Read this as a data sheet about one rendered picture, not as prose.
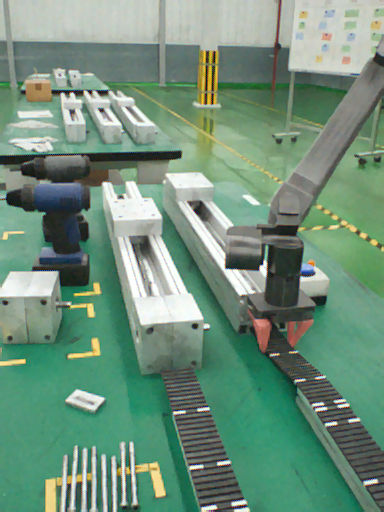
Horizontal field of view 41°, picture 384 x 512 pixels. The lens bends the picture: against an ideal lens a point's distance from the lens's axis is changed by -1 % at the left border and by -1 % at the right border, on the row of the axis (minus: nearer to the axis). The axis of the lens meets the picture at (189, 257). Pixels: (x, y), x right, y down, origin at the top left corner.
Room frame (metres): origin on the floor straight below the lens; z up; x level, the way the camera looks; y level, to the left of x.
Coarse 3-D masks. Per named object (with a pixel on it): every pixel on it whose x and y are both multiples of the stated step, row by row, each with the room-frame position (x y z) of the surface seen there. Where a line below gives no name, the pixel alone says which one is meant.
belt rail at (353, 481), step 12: (300, 396) 0.62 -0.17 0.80; (300, 408) 0.62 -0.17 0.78; (312, 408) 0.58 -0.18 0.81; (312, 420) 0.58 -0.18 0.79; (324, 432) 0.54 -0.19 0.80; (324, 444) 0.54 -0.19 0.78; (336, 456) 0.51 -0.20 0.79; (348, 468) 0.48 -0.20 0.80; (348, 480) 0.48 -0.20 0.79; (360, 480) 0.46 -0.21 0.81; (360, 492) 0.45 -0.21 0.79; (372, 504) 0.43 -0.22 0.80
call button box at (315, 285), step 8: (320, 272) 0.98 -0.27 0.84; (304, 280) 0.94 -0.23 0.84; (312, 280) 0.94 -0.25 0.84; (320, 280) 0.95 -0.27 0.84; (328, 280) 0.95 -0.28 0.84; (304, 288) 0.94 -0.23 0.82; (312, 288) 0.94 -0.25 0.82; (320, 288) 0.95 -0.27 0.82; (312, 296) 0.94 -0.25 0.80; (320, 296) 0.95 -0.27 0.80; (320, 304) 0.95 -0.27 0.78
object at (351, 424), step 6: (342, 420) 0.55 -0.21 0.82; (348, 420) 0.55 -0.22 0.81; (354, 420) 0.55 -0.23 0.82; (324, 426) 0.54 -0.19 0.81; (330, 426) 0.54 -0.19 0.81; (336, 426) 0.54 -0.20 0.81; (342, 426) 0.54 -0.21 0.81; (348, 426) 0.54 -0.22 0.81; (354, 426) 0.54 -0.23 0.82; (360, 426) 0.54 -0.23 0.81; (330, 432) 0.53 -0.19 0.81; (336, 432) 0.53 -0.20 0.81
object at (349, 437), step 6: (342, 432) 0.53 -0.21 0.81; (348, 432) 0.53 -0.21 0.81; (354, 432) 0.53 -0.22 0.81; (360, 432) 0.53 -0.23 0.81; (366, 432) 0.53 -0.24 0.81; (336, 438) 0.52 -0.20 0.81; (342, 438) 0.52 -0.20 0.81; (348, 438) 0.52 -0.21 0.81; (354, 438) 0.52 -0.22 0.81; (360, 438) 0.52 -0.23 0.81; (366, 438) 0.52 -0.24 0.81; (372, 438) 0.52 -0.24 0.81; (336, 444) 0.51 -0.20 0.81; (342, 444) 0.51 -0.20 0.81
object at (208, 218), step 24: (168, 192) 1.50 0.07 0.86; (192, 216) 1.25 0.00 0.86; (216, 216) 1.26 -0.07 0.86; (192, 240) 1.19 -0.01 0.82; (216, 240) 1.16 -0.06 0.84; (216, 264) 0.97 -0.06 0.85; (264, 264) 0.96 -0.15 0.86; (216, 288) 0.97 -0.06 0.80; (240, 288) 0.84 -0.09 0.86; (240, 312) 0.82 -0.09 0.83
